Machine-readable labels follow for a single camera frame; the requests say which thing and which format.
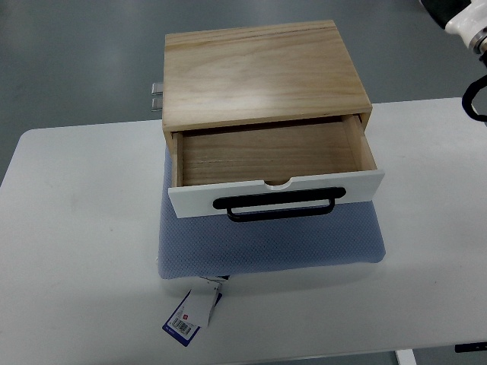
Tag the white top drawer black handle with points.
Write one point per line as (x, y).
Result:
(272, 170)

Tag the metal clamp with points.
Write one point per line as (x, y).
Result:
(156, 104)
(157, 88)

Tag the white table leg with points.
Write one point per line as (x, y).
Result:
(405, 357)

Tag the white blue paper tag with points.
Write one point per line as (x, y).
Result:
(195, 309)

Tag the black table control panel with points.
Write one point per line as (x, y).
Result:
(471, 347)

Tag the wooden drawer cabinet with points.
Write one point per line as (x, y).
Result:
(253, 75)

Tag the blue mesh cushion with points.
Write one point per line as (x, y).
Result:
(215, 246)

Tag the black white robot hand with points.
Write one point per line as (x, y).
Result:
(466, 19)

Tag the upper metal clamp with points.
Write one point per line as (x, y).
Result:
(157, 88)

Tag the lower metal clamp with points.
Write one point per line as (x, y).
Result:
(156, 104)

